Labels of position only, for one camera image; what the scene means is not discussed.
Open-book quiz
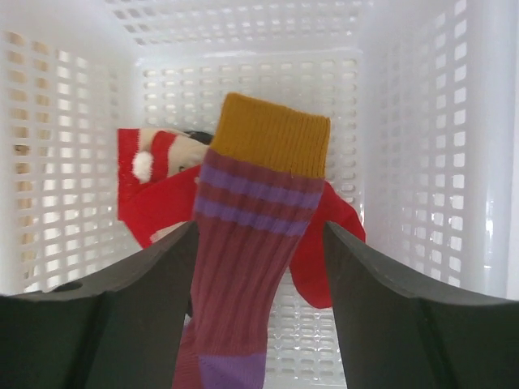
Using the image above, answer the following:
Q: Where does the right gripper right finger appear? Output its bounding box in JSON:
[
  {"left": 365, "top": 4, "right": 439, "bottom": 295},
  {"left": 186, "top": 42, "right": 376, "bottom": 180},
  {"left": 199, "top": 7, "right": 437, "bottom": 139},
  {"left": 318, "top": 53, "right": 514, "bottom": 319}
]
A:
[{"left": 323, "top": 222, "right": 518, "bottom": 388}]

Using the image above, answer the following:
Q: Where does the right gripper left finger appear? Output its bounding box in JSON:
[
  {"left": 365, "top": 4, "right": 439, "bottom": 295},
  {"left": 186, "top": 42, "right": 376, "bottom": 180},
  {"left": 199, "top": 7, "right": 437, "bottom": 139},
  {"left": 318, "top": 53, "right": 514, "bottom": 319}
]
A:
[{"left": 1, "top": 222, "right": 199, "bottom": 388}]

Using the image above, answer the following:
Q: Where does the red white sock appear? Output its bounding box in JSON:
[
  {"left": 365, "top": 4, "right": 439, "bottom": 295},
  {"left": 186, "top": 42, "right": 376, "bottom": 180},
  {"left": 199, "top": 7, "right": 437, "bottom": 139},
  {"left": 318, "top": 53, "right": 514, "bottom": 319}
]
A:
[{"left": 117, "top": 127, "right": 366, "bottom": 309}]

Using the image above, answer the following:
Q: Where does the white plastic basket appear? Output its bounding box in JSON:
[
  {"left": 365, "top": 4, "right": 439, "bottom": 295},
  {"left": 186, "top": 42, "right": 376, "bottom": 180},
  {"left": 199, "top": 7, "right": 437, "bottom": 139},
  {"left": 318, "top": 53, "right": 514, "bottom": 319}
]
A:
[{"left": 1, "top": 1, "right": 518, "bottom": 388}]

